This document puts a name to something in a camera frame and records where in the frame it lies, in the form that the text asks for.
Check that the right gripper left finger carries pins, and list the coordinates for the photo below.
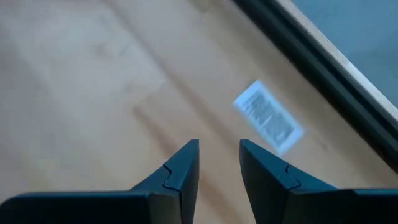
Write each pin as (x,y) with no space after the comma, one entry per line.
(171,193)

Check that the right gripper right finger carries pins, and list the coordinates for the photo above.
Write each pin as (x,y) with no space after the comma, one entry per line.
(270,193)

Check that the blue-white small packet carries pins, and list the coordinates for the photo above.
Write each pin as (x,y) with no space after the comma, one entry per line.
(267,116)

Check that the black aluminium table frame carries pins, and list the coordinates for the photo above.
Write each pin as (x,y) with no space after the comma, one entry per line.
(326,71)

